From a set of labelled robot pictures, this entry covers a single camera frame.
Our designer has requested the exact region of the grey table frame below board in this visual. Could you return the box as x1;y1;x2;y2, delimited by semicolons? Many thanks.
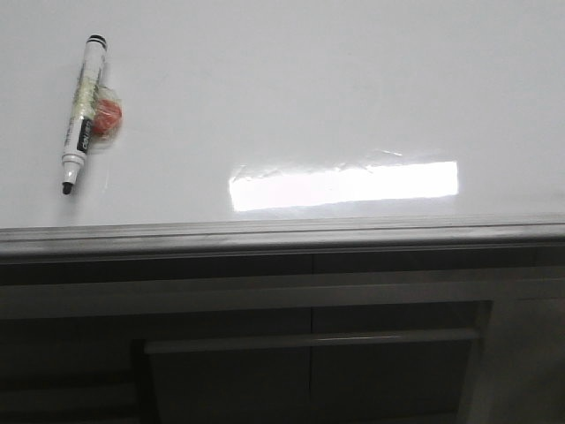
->
1;246;564;423

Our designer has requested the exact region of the white whiteboard with metal frame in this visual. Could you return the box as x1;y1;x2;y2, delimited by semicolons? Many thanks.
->
1;1;564;262

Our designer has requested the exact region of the white black whiteboard marker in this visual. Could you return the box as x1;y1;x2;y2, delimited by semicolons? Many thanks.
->
61;34;108;195

